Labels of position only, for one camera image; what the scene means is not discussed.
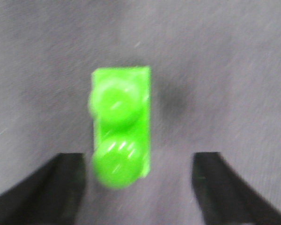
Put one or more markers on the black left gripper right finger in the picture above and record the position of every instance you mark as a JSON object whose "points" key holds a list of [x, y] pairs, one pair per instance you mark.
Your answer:
{"points": [[224, 197]]}

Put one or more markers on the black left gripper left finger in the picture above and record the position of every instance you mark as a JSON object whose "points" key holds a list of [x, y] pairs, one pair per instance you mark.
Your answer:
{"points": [[51, 195]]}

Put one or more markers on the green toy block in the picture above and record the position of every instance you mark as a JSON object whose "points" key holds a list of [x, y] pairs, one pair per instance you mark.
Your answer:
{"points": [[119, 104]]}

